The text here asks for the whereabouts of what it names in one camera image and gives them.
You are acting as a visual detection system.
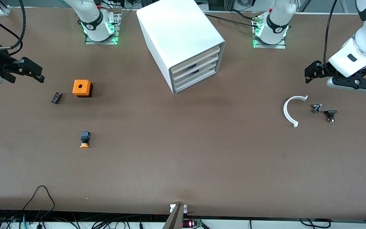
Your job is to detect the white curved plastic arc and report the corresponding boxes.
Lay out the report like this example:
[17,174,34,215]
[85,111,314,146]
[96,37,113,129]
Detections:
[283,95,308,128]

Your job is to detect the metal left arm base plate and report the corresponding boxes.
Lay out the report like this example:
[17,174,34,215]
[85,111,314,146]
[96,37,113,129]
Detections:
[252,14,287,49]

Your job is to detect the device with red display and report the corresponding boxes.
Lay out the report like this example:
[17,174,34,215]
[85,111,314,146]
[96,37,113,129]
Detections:
[182,219,203,229]

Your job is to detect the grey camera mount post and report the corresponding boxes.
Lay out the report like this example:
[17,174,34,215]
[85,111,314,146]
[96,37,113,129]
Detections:
[162,204,188,229]

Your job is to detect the yellow push button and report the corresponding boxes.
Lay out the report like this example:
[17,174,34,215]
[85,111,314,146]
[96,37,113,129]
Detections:
[80,131,91,149]

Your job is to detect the black looped cable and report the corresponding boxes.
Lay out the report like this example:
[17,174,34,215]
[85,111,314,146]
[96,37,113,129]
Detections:
[22,185,56,220]

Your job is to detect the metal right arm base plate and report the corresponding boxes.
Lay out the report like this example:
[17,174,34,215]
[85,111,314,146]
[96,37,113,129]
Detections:
[85,8,121,45]

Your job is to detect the orange box with hole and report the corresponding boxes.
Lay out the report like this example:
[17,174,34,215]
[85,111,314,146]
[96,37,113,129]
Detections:
[72,80,93,98]

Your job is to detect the black table cable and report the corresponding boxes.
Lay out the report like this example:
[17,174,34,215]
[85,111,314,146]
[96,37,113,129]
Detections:
[204,13,260,29]
[232,9,260,21]

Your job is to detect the small black knob part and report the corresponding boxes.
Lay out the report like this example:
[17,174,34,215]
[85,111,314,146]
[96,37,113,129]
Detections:
[324,110,338,123]

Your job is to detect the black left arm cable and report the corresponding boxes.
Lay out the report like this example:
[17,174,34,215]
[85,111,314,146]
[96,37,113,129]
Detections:
[324,0,339,74]

